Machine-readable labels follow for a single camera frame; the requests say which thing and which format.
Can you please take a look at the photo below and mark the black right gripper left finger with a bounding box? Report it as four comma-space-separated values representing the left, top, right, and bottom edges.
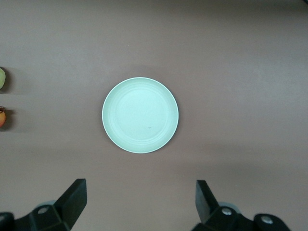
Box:
0, 178, 87, 231

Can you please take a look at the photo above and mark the pale green round plate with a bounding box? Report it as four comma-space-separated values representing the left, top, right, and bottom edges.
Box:
102, 77, 180, 154

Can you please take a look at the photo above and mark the brown table cover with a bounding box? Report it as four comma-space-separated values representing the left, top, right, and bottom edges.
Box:
0, 0, 308, 231

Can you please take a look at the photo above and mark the pink and green peach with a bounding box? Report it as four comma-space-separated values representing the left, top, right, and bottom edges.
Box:
0, 66, 6, 90

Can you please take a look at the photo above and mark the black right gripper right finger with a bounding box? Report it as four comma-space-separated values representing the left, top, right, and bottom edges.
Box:
192, 180, 291, 231

